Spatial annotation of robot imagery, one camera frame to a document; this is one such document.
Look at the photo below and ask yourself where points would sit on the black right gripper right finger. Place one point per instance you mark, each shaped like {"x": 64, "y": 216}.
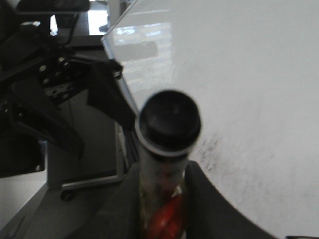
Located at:
{"x": 211, "y": 216}

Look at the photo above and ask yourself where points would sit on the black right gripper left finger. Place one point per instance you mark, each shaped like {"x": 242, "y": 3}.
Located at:
{"x": 118, "y": 218}

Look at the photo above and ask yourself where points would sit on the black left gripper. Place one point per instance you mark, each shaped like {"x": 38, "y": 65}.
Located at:
{"x": 39, "y": 73}

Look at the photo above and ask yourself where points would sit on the white whiteboard marker black cap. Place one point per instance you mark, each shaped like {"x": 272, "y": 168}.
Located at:
{"x": 167, "y": 128}

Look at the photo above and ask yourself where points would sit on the grey wheeled stand base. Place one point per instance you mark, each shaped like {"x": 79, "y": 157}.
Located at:
{"x": 70, "y": 187}

